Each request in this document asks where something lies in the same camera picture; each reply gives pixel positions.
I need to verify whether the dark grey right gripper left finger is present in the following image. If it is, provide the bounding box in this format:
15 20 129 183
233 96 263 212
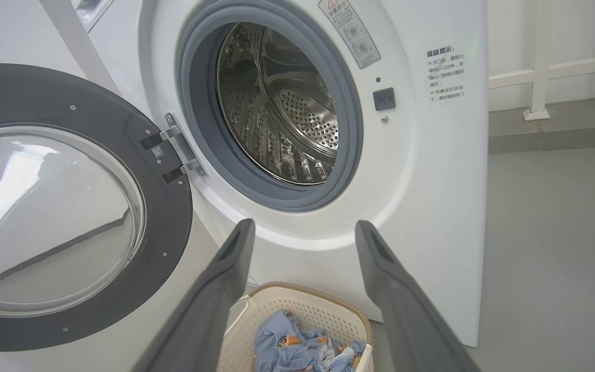
132 219 256 372

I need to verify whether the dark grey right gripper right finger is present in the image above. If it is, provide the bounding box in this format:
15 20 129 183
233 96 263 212
355 221 479 372

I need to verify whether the round dark washer door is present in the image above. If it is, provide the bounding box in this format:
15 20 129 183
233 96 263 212
0 64 193 352

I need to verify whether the white front-load washing machine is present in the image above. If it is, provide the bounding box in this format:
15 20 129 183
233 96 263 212
39 0 489 348

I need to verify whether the grey rubber door gasket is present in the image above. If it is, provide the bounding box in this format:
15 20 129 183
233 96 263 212
176 0 364 212

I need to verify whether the stainless steel washing machine drum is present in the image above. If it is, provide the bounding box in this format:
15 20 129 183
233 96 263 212
216 22 339 185

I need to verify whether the black door latch socket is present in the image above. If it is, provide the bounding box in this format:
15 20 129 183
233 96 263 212
373 87 396 111

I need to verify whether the cream perforated laundry basket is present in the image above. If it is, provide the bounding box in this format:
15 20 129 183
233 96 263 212
217 282 374 372

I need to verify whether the grey warning sticker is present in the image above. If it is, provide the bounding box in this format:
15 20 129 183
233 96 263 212
318 0 381 69

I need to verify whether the white detergent drawer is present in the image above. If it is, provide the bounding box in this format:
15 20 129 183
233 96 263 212
70 0 115 32

